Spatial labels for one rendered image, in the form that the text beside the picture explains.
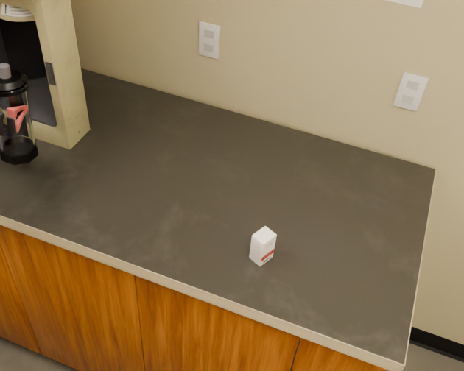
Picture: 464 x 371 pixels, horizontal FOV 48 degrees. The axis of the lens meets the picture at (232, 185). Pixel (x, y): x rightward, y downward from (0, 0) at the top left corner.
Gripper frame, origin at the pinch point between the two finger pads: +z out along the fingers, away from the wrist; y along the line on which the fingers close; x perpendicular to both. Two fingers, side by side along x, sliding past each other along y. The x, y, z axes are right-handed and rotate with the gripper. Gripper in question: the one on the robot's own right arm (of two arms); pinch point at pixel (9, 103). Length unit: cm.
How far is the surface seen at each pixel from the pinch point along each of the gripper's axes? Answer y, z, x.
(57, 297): -15, -9, 59
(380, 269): -101, 9, 20
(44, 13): -6.0, 9.6, -22.2
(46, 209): -14.8, -8.9, 23.0
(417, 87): -96, 54, -10
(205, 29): -31, 53, -10
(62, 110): -6.4, 12.7, 6.2
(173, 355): -54, -8, 65
